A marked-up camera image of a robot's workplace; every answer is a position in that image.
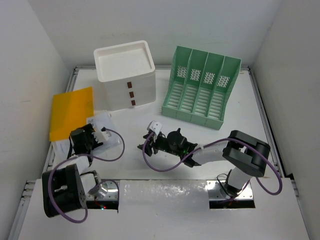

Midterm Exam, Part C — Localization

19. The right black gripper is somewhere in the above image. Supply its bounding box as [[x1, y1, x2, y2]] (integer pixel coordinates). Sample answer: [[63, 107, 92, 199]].
[[138, 131, 182, 157]]

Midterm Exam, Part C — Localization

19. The clear plastic document sleeve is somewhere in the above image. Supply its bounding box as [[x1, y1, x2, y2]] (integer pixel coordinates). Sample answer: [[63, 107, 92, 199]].
[[52, 112, 122, 161]]

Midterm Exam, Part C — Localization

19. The yellow plastic folder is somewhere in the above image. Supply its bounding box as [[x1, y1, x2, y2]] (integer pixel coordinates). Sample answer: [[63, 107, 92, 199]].
[[49, 86, 94, 142]]

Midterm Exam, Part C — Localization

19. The white drawer cabinet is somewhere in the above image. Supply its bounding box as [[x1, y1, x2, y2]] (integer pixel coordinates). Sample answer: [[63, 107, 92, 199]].
[[93, 40, 156, 111]]

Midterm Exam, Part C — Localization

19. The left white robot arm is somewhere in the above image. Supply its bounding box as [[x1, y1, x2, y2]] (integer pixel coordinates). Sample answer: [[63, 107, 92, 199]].
[[41, 123, 102, 218]]

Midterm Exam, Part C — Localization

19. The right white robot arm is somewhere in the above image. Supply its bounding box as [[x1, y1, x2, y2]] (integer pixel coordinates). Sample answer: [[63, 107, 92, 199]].
[[137, 128, 271, 198]]

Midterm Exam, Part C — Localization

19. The white foam front board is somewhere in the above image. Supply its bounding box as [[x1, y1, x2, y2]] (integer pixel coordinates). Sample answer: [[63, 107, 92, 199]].
[[19, 178, 309, 240]]

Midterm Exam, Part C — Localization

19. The green file rack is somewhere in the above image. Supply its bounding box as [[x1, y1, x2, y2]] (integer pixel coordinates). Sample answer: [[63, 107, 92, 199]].
[[161, 46, 242, 130]]

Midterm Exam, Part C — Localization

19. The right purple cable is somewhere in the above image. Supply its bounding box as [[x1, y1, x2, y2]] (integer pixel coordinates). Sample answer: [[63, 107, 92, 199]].
[[144, 132, 284, 201]]

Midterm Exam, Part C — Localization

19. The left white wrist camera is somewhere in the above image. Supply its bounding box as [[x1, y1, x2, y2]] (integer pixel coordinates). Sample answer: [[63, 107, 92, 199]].
[[92, 127, 112, 144]]

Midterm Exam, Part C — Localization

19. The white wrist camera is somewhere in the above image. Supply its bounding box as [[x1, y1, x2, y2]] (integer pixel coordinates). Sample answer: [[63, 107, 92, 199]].
[[92, 127, 112, 144], [147, 120, 163, 136]]

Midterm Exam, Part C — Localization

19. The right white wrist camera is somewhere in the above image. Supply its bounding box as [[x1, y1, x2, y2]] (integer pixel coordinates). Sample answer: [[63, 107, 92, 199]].
[[147, 120, 163, 136]]

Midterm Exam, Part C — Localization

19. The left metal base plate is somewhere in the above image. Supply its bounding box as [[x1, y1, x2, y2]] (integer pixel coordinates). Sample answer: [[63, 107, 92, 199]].
[[86, 180, 120, 202]]

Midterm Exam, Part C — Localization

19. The metal base plate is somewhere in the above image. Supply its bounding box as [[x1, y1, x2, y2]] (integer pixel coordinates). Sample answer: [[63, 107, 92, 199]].
[[86, 180, 120, 202], [205, 180, 254, 202]]

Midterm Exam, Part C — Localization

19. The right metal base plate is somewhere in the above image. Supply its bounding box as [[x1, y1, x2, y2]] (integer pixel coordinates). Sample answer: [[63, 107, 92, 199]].
[[205, 180, 254, 202]]

